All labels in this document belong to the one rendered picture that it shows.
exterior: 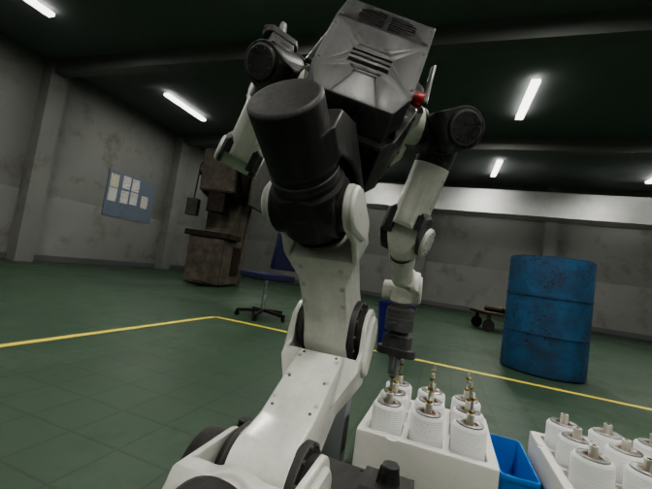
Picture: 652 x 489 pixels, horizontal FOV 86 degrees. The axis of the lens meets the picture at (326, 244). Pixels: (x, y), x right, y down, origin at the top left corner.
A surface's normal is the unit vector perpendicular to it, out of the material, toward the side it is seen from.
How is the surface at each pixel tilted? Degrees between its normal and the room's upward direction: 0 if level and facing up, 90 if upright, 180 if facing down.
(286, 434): 15
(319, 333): 111
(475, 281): 90
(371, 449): 90
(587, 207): 90
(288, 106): 54
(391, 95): 72
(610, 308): 90
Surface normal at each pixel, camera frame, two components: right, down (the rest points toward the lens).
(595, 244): -0.32, -0.11
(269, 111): -0.18, -0.66
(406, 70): 0.12, -0.36
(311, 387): -0.04, -0.91
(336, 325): -0.34, 0.25
